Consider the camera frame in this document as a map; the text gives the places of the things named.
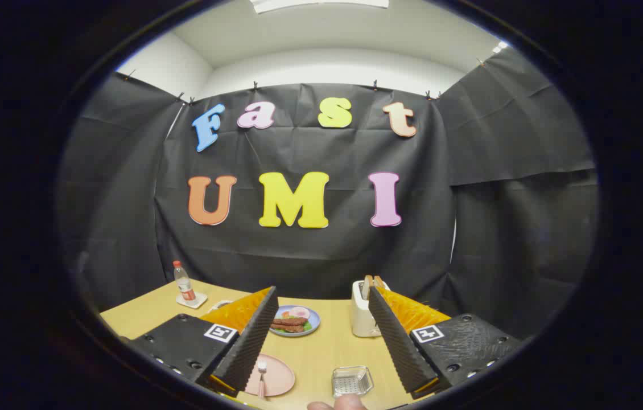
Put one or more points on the clear plastic water bottle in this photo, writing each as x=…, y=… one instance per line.
x=184, y=285

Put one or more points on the white toaster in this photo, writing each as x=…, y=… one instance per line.
x=361, y=319

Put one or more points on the white square coaster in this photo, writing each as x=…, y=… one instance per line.
x=201, y=299

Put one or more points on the green lettuce leaf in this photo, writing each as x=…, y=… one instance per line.
x=308, y=327

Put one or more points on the white sectioned dish with grains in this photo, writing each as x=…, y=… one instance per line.
x=216, y=304

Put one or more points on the clear glass tray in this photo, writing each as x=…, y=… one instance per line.
x=351, y=382

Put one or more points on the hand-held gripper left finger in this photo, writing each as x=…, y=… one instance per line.
x=253, y=341

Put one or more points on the pink plate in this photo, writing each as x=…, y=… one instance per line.
x=279, y=376

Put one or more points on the toy fried egg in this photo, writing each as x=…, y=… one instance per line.
x=299, y=312

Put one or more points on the long ceiling light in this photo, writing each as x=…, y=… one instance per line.
x=321, y=4

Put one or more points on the small ceiling light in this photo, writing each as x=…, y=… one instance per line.
x=501, y=47

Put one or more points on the blue plate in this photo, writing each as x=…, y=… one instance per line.
x=312, y=329

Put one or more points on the brown meat slice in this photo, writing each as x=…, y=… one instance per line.
x=292, y=328
x=290, y=321

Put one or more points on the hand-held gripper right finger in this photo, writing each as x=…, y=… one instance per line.
x=398, y=341

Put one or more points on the toast bread slice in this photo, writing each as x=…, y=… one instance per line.
x=379, y=281
x=366, y=285

